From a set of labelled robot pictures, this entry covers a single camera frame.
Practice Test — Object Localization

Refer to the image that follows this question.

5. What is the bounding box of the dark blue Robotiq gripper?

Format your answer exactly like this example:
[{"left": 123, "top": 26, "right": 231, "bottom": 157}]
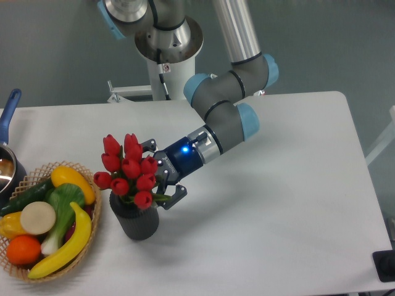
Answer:
[{"left": 141, "top": 137, "right": 203, "bottom": 210}]

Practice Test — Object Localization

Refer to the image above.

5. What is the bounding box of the red tulip bouquet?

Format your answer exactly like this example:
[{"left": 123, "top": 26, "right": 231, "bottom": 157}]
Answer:
[{"left": 94, "top": 134, "right": 171, "bottom": 210}]

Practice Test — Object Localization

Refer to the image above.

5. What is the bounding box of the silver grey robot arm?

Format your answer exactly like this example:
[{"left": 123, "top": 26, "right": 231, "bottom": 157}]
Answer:
[{"left": 98, "top": 1, "right": 278, "bottom": 209}]

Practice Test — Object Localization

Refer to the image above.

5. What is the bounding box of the dark grey ribbed vase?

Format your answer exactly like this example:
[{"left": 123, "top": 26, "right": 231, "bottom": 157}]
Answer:
[{"left": 109, "top": 192, "right": 159, "bottom": 241}]

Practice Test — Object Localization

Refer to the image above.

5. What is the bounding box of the metal table clamp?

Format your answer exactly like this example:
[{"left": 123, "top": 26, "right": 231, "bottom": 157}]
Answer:
[{"left": 107, "top": 80, "right": 152, "bottom": 103}]

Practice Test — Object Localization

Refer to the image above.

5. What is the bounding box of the yellow banana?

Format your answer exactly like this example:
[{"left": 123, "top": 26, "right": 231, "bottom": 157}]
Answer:
[{"left": 28, "top": 202, "right": 92, "bottom": 279}]

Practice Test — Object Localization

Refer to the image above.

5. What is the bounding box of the yellow squash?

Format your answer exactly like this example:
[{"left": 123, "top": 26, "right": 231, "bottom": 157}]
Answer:
[{"left": 51, "top": 166, "right": 96, "bottom": 205}]

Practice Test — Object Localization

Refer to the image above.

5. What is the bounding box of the green bok choy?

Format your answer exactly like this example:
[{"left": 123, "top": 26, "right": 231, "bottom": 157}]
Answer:
[{"left": 41, "top": 183, "right": 85, "bottom": 257}]

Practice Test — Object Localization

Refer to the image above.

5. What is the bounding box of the woven wicker basket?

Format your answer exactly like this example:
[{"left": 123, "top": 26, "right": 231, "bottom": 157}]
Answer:
[{"left": 1, "top": 161, "right": 102, "bottom": 283}]

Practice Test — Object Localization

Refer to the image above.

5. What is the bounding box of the dark green cucumber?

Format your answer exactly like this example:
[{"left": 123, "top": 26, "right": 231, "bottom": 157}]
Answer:
[{"left": 1, "top": 179, "right": 54, "bottom": 217}]

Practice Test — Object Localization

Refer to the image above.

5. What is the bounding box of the beige round slice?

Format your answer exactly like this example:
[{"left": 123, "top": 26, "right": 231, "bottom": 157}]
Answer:
[{"left": 20, "top": 202, "right": 56, "bottom": 235}]

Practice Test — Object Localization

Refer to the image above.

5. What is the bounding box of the orange fruit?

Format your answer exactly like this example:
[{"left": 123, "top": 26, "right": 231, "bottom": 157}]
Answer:
[{"left": 6, "top": 235, "right": 41, "bottom": 265}]

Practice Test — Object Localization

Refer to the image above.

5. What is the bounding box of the yellow bell pepper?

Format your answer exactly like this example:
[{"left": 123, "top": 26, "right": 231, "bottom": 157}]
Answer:
[{"left": 1, "top": 212, "right": 28, "bottom": 239}]

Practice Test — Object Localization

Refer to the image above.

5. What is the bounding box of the black device at table edge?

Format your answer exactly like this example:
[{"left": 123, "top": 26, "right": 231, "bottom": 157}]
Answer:
[{"left": 372, "top": 250, "right": 394, "bottom": 282}]

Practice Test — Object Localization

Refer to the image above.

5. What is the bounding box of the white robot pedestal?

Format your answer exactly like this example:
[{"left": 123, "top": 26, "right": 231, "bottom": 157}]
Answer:
[{"left": 146, "top": 57, "right": 195, "bottom": 101}]

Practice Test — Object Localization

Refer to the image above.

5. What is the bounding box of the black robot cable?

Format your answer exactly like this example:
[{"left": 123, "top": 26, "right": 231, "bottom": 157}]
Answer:
[{"left": 156, "top": 48, "right": 171, "bottom": 101}]

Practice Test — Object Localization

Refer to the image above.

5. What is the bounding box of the blue handled saucepan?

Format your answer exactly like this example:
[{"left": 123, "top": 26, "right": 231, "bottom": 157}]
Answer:
[{"left": 1, "top": 89, "right": 27, "bottom": 207}]

